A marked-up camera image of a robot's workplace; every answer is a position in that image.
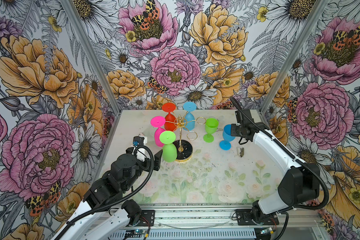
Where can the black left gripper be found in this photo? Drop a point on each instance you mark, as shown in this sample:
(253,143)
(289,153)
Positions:
(157,161)

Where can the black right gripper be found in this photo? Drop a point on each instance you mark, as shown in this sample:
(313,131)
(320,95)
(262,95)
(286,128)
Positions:
(233,132)

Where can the blue wine glass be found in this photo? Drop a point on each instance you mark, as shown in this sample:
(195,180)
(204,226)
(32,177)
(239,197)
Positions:
(225,144)
(189,117)

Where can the green wine glass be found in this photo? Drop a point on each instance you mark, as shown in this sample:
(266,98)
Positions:
(169,149)
(211,127)

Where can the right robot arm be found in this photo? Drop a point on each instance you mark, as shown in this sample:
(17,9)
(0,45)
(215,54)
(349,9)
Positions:
(301,181)

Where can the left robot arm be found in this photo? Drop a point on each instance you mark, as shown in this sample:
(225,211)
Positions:
(108,206)

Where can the gold wine glass rack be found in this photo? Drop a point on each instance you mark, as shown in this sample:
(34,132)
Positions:
(183,144)

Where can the pink wine glass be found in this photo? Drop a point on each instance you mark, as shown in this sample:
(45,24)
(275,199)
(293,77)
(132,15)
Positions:
(158,122)

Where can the red wine glass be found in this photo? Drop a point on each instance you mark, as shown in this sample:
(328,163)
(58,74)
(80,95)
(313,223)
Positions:
(170,118)

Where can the small metal binder clip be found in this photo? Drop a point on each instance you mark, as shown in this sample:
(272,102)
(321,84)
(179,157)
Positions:
(241,151)

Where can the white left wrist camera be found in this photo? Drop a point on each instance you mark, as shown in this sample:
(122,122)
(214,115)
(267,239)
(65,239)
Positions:
(139,145)

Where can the aluminium front rail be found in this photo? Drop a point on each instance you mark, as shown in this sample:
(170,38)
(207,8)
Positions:
(190,222)

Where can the right aluminium corner post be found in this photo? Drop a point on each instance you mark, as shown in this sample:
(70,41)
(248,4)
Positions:
(308,26)

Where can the aluminium corner post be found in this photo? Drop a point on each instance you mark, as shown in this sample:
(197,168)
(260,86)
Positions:
(84,39)
(308,26)

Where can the left aluminium corner post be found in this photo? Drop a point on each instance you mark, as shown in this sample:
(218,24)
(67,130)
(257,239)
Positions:
(84,39)

